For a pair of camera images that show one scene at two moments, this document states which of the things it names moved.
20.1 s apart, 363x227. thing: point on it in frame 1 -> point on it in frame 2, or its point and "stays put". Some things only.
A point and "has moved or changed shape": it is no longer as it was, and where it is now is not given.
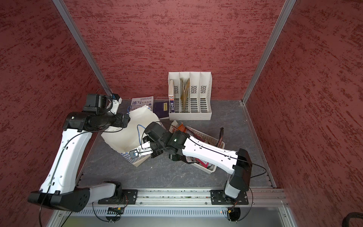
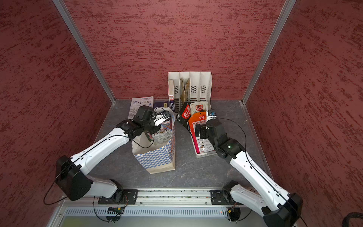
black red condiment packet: (177, 157) -> (183, 115)
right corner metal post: (287, 8) stays put
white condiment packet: (174, 126) -> (196, 107)
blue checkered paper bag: (126, 139) has moved or changed shape
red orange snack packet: (203, 163) has moved or changed shape
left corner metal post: (63, 9) stays put
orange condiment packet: (182, 128) -> (197, 117)
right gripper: (157, 152) -> (203, 127)
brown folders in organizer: (184, 91) stays put
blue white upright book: (171, 89) stays put
